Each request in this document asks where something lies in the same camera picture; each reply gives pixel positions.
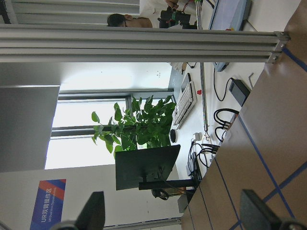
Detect black power adapter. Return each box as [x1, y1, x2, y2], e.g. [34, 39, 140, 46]
[229, 78, 250, 107]

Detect seated person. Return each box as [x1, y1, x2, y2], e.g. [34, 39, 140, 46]
[106, 0, 204, 29]

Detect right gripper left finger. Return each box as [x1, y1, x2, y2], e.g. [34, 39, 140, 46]
[75, 191, 106, 230]

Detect black monitor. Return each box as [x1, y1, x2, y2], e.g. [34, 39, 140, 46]
[115, 145, 180, 190]

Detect white keyboard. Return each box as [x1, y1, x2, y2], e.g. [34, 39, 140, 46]
[172, 81, 197, 129]

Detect long metal rod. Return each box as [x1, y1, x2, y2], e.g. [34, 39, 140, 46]
[195, 0, 211, 142]

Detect aluminium frame post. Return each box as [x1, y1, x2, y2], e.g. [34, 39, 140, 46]
[0, 24, 290, 63]

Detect green potted plant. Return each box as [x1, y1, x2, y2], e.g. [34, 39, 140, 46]
[91, 95, 176, 154]

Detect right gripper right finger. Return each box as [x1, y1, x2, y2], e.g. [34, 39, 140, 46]
[240, 189, 307, 230]

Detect blue teach pendant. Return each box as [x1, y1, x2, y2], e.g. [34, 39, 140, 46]
[208, 0, 251, 31]

